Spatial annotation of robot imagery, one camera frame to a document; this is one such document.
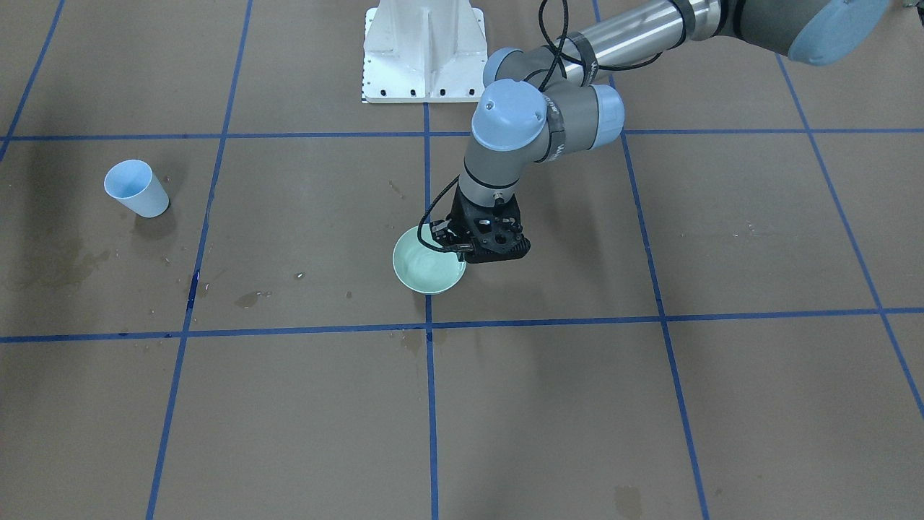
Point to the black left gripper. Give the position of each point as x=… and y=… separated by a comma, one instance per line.
x=442, y=232

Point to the pale green ceramic bowl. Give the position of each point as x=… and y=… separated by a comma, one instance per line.
x=422, y=269

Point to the light blue plastic cup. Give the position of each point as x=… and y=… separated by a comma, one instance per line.
x=133, y=184

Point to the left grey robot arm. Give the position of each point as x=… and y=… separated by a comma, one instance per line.
x=539, y=105

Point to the brown paper table cover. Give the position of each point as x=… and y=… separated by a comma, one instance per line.
x=720, y=317

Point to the white metal base plate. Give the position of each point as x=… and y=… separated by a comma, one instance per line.
x=423, y=52

